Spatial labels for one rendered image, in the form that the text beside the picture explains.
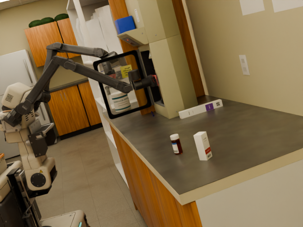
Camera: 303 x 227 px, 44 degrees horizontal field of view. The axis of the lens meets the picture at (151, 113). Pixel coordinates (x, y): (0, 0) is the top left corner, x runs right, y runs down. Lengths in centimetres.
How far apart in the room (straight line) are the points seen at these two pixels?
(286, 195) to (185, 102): 108
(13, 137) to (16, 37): 520
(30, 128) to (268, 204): 169
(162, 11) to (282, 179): 128
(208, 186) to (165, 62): 113
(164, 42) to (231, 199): 119
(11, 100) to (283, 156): 180
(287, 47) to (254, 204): 74
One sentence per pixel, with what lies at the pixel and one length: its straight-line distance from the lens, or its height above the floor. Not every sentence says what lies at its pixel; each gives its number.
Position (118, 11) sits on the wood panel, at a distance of 257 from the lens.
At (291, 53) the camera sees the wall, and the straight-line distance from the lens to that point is 176.
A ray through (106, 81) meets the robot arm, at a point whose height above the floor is 125.
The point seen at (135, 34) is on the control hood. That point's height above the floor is 148.
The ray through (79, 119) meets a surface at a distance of 725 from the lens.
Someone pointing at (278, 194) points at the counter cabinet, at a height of 81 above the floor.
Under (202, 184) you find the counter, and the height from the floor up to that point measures 94.
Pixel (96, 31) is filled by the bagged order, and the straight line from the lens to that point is 357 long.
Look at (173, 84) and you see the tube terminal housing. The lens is 226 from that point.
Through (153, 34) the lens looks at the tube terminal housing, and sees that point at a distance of 223.
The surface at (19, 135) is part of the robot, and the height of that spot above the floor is 105.
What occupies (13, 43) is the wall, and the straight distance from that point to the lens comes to 775.
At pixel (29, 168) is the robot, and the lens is 268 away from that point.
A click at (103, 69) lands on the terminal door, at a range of 247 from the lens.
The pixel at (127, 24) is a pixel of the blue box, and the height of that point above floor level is 155.
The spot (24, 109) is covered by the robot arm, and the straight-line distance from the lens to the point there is 241.
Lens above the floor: 146
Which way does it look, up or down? 12 degrees down
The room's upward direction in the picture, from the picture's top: 16 degrees counter-clockwise
